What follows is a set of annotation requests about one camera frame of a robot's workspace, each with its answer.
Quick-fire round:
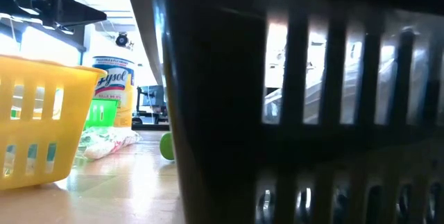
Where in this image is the blue white bagged toothbrush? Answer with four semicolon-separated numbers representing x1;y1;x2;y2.
3;142;58;178

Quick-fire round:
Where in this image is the clear bag of cotton balls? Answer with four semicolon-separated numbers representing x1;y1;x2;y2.
263;57;396;125

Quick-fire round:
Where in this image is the black round fixture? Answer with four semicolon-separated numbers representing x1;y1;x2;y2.
114;32;130;49

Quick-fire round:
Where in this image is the grey slanted beam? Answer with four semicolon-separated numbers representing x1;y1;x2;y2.
122;0;164;87

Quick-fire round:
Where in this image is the yellow Lysol wipes canister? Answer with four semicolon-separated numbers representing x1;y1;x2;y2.
91;55;137;129

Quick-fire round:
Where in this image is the yellow plastic basket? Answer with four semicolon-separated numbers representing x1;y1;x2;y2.
0;53;108;191

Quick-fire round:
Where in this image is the green plastic basket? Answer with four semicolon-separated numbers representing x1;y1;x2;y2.
83;97;121;130

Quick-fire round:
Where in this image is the monitor on stand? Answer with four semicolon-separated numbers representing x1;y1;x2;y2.
134;85;170;125

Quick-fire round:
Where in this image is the red white bagged toothbrush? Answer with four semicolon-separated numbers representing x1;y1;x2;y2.
78;126;144;161

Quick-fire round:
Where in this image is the green Pert shampoo bottle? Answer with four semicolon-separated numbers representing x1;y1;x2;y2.
159;131;176;162

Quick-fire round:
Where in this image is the black plastic basket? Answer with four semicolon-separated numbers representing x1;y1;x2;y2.
152;0;444;224

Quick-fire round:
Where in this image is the black aluminium table frame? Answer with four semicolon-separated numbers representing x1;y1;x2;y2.
131;122;171;132

